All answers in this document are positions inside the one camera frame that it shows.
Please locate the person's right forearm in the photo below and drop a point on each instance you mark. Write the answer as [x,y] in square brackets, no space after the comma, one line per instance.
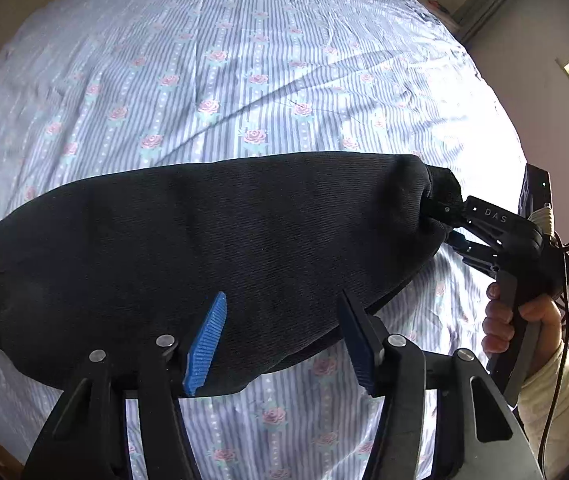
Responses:
[562,400]

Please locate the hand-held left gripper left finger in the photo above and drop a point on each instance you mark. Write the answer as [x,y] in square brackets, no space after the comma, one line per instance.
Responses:
[205,341]

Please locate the person's right hand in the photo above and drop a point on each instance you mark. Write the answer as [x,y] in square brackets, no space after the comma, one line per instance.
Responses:
[519,322]

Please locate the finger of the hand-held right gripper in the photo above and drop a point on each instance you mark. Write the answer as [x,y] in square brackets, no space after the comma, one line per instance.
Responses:
[459,244]
[444,210]

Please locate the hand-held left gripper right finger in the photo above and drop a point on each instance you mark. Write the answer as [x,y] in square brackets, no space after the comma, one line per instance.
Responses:
[362,351]

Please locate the black pants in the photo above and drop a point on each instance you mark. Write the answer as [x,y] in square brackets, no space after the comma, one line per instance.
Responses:
[204,265]

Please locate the floral striped bed sheet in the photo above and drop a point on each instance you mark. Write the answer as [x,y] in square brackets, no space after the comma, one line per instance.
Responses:
[224,80]

